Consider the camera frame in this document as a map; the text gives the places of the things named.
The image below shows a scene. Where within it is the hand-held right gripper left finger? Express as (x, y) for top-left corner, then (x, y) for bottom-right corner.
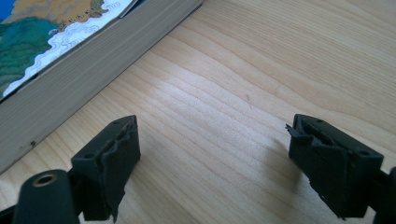
(70, 114), (142, 224)

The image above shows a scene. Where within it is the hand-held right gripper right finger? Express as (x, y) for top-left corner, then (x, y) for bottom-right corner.
(285, 113), (385, 219)

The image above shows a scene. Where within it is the thick book with colourful cover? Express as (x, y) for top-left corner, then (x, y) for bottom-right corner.
(0, 0), (204, 175)

